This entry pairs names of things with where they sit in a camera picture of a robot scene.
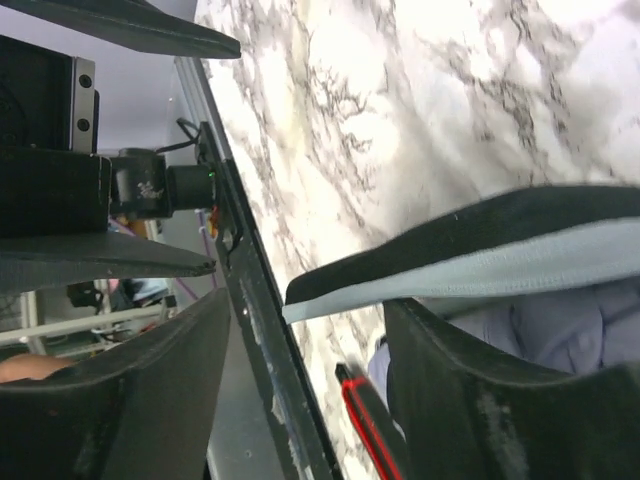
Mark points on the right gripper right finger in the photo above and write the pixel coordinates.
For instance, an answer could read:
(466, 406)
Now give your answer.
(471, 411)

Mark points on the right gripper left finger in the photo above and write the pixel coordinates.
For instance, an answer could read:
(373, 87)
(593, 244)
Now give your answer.
(141, 410)

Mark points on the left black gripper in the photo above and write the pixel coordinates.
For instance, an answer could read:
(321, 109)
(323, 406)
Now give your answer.
(136, 25)

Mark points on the red black utility knife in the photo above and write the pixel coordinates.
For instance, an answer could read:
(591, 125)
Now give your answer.
(372, 422)

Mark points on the lavender umbrella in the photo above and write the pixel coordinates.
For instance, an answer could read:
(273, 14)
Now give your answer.
(577, 331)

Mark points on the black grey umbrella case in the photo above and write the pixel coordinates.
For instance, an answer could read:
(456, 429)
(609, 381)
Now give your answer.
(532, 240)

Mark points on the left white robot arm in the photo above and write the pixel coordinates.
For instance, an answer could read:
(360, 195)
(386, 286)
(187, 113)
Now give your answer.
(160, 187)

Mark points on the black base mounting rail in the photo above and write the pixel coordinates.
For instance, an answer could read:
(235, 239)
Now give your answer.
(297, 429)

